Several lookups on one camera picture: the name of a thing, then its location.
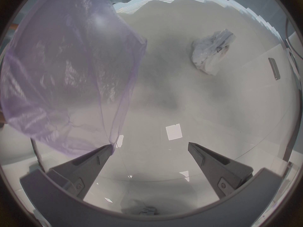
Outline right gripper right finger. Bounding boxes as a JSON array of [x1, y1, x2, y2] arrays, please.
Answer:
[[188, 142, 254, 202]]

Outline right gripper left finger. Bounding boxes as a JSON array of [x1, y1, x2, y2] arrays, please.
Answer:
[[48, 144, 113, 201]]

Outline purple plastic bag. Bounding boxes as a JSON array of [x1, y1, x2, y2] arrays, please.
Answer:
[[0, 0, 148, 156]]

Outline crumpled white printed wrapper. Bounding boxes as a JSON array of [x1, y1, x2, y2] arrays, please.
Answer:
[[191, 29, 237, 76]]

